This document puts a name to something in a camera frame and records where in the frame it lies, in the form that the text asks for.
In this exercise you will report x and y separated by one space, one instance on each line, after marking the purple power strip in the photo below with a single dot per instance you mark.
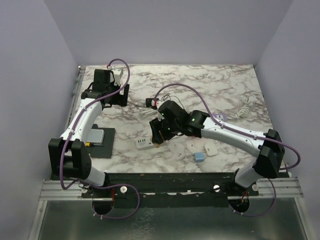
238 110

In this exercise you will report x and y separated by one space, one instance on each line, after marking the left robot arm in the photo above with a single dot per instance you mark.
68 154

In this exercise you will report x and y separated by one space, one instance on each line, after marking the beige cube socket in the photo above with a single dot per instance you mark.
156 145

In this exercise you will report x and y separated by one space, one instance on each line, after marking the blue cube plug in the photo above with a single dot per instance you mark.
199 157

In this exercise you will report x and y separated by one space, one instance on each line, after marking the aluminium frame rail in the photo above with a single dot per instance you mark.
263 189

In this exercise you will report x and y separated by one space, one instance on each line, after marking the white plug adapter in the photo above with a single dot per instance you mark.
210 149

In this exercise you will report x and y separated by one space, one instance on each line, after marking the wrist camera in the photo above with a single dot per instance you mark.
155 105
115 75

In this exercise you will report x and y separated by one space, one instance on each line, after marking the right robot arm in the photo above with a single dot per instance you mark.
265 147

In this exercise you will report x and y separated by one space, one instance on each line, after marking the black mat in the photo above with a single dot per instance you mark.
105 151

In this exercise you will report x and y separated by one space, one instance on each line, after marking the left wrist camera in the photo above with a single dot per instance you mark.
115 75

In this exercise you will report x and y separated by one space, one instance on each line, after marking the grey plastic box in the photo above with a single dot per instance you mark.
95 136

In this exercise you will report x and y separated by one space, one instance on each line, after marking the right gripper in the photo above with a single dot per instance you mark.
156 126

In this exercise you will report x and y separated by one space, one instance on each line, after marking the white power strip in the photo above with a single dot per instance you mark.
145 143

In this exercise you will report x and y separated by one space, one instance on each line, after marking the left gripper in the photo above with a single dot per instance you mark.
120 99

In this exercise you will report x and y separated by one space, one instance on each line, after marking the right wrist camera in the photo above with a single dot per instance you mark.
155 105

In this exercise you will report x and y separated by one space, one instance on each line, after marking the yellow screwdriver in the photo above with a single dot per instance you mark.
91 144

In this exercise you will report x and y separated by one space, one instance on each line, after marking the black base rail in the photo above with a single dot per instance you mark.
169 190

